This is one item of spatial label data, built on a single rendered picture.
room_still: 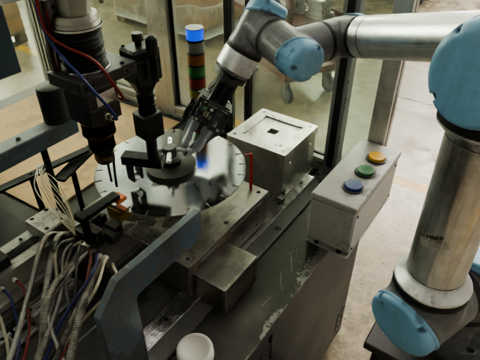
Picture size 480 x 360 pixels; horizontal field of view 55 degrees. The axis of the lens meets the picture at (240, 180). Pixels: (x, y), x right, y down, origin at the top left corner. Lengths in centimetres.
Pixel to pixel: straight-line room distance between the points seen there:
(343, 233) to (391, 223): 135
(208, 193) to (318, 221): 28
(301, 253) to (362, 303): 94
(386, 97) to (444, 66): 64
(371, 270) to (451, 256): 146
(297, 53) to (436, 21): 21
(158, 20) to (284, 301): 95
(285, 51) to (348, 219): 41
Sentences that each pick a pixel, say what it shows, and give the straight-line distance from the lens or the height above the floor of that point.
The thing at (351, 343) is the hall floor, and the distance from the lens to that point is 189.
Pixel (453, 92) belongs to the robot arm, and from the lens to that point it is 56.
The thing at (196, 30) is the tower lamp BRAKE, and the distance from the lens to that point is 118.
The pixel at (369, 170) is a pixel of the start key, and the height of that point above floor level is 91.
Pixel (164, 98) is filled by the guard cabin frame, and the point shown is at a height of 81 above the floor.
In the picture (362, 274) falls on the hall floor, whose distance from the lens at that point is 212.
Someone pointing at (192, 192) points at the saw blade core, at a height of 95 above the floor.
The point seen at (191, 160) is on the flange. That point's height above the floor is 96.
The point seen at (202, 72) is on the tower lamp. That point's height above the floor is 105.
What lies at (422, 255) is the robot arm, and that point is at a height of 105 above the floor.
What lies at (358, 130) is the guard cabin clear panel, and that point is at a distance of 128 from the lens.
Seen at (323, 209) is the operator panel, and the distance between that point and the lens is 106.
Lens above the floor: 154
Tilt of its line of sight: 37 degrees down
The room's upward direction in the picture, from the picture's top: straight up
